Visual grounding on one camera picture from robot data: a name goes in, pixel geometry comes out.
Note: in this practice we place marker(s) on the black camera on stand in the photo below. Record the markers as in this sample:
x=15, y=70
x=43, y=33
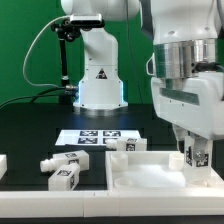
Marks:
x=68, y=31

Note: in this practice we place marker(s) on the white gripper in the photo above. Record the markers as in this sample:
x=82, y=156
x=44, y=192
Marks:
x=198, y=108

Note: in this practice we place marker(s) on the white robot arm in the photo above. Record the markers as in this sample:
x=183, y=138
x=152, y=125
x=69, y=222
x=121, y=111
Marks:
x=184, y=35

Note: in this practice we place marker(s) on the fiducial marker sheet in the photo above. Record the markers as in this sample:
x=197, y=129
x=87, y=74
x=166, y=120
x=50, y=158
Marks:
x=92, y=137

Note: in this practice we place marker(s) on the white square table top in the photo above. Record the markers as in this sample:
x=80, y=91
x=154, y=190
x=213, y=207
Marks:
x=147, y=170

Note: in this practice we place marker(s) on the white U-shaped obstacle fence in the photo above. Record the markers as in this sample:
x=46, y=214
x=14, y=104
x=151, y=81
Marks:
x=109, y=203

